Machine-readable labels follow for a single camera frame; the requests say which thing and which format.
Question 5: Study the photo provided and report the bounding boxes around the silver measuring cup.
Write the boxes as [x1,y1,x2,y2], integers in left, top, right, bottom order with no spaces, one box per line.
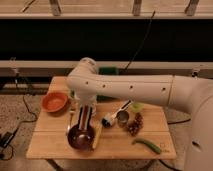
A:
[117,111,129,127]

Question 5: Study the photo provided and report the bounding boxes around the black hanging cable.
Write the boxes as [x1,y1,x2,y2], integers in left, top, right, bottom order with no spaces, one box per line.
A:
[123,10,157,71]

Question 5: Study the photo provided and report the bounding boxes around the green plastic tray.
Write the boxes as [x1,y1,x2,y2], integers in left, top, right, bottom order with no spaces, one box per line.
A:
[69,66,119,101]

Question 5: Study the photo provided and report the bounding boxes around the bunch of red grapes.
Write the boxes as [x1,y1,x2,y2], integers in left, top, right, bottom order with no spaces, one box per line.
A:
[127,113,143,136]

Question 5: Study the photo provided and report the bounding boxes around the black power adapter left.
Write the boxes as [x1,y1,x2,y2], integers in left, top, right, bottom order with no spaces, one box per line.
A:
[0,132,15,148]

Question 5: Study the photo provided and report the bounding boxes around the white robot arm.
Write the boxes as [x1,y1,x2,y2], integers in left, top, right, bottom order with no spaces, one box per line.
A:
[67,58,213,171]

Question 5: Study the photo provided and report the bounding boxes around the black cable on left floor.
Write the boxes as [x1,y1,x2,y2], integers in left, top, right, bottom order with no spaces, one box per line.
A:
[0,71,39,161]

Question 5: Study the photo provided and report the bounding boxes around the orange bowl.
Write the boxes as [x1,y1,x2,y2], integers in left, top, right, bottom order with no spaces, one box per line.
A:
[41,92,68,113]

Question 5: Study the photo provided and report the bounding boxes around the black handled scoop tool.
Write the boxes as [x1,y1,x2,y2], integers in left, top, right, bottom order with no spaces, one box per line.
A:
[101,100,131,128]

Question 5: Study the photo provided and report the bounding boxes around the green apple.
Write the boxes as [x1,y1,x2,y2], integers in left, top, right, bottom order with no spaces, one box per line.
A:
[131,102,143,113]

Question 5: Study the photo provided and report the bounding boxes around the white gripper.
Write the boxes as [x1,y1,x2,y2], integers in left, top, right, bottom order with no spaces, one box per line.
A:
[74,93,97,114]

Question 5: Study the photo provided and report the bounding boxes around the purple bowl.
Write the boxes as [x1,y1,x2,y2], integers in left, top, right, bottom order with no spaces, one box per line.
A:
[67,125,95,150]

